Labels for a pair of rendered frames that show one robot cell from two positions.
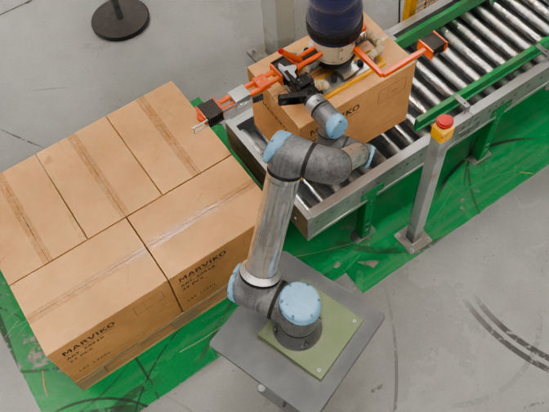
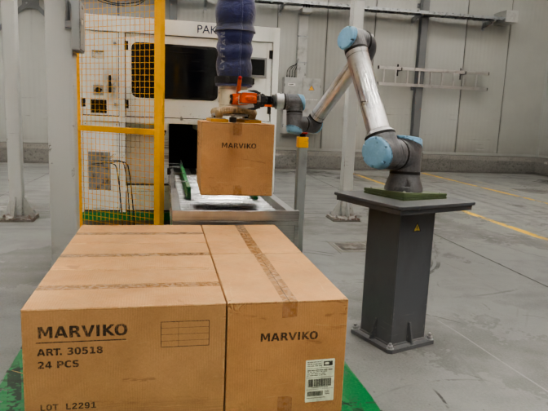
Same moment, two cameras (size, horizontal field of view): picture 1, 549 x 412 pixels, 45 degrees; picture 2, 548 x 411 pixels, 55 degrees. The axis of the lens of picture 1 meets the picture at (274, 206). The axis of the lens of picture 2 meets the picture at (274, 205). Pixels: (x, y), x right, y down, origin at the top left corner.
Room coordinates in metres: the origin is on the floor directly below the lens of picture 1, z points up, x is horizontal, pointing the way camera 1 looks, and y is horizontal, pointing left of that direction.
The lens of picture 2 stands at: (0.71, 2.69, 1.12)
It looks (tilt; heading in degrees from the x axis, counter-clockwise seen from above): 9 degrees down; 288
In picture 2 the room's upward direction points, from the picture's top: 2 degrees clockwise
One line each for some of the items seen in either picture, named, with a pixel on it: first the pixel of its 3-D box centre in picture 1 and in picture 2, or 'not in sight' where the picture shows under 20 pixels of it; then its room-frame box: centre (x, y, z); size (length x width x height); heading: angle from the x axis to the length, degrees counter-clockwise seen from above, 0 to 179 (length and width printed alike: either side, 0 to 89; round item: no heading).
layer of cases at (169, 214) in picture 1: (126, 222); (186, 300); (1.69, 0.75, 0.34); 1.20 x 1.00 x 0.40; 120
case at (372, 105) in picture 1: (330, 95); (232, 155); (1.93, -0.30, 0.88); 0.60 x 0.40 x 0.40; 118
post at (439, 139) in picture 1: (426, 189); (298, 211); (1.61, -0.73, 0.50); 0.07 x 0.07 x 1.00; 30
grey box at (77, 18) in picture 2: not in sight; (78, 26); (2.92, -0.18, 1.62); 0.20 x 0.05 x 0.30; 120
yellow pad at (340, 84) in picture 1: (347, 73); (248, 118); (1.86, -0.36, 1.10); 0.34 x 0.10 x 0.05; 120
